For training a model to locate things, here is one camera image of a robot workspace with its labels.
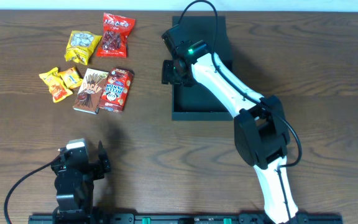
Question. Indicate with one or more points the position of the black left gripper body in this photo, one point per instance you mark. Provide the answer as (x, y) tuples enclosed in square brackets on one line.
[(96, 173)]

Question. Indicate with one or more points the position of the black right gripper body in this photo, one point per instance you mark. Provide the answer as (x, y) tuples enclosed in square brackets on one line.
[(170, 74)]

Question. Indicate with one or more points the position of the black foldable container box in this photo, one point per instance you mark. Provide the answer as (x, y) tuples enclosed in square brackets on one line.
[(196, 103)]

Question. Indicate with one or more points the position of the brown Pocky box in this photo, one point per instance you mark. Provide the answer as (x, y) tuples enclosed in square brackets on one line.
[(91, 89)]

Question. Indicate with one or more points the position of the red Hacks candy bag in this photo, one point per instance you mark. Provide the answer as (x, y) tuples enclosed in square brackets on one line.
[(116, 30)]

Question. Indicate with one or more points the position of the yellow snack bag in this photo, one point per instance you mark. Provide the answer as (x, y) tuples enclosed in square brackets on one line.
[(81, 46)]

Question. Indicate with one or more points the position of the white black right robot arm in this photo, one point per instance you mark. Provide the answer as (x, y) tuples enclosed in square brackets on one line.
[(261, 132)]

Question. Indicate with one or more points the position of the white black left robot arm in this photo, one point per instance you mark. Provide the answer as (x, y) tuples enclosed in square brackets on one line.
[(75, 203)]

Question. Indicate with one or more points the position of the red Hello Panda box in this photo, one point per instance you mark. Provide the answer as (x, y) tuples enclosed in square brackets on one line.
[(116, 90)]

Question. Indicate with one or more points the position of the orange yellow candy packet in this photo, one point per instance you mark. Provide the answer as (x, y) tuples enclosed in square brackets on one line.
[(56, 85)]

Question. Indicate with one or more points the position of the yellow blue candy packet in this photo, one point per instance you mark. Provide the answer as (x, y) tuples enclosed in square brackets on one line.
[(71, 78)]

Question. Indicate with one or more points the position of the black mounting rail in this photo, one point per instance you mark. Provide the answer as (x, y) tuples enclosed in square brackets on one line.
[(244, 218)]

